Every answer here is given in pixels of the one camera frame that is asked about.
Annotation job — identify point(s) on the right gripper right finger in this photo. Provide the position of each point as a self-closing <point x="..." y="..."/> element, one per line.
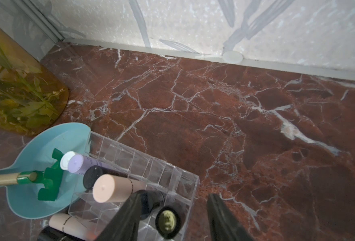
<point x="223" y="224"/>

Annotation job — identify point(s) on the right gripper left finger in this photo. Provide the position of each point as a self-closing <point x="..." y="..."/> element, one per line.
<point x="125" y="224"/>

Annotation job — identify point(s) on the black lipstick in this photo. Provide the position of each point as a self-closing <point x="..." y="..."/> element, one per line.
<point x="94" y="172"/>
<point x="170" y="220"/>
<point x="151" y="200"/>

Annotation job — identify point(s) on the pink lip gloss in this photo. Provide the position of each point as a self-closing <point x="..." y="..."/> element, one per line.
<point x="70" y="225"/>
<point x="110" y="188"/>

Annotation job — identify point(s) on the lavender lip balm tube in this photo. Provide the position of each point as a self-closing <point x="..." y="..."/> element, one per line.
<point x="79" y="164"/>

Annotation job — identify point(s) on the white lip balm tube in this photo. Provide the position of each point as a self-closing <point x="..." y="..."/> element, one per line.
<point x="66" y="159"/>

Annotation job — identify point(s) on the clear acrylic lipstick organizer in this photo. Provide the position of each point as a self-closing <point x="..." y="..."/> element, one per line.
<point x="178" y="185"/>

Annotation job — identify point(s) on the black lipstick horizontal top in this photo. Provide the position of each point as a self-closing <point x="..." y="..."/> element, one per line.
<point x="51" y="234"/>

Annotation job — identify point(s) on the teal plastic dustpan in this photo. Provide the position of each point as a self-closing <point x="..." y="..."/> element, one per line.
<point x="36" y="185"/>

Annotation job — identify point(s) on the artificial plant in amber vase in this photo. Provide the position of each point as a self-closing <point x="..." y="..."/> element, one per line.
<point x="31" y="97"/>

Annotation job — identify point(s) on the green brush wooden handle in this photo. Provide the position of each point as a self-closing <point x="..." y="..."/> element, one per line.
<point x="51" y="178"/>

